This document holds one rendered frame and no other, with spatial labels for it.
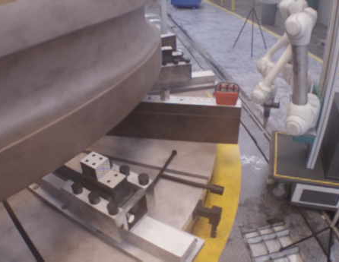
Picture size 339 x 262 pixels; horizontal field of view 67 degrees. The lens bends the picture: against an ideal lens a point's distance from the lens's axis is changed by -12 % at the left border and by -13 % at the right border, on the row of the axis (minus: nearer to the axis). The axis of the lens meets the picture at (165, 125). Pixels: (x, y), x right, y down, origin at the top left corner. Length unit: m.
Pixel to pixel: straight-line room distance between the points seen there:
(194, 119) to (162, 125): 0.30
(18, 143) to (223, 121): 1.67
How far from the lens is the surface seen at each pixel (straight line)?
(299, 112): 1.84
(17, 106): 1.51
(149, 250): 1.70
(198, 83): 3.58
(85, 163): 1.61
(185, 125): 2.52
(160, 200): 2.07
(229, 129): 2.51
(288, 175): 2.36
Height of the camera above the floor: 1.80
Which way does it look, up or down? 32 degrees down
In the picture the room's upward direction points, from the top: 3 degrees counter-clockwise
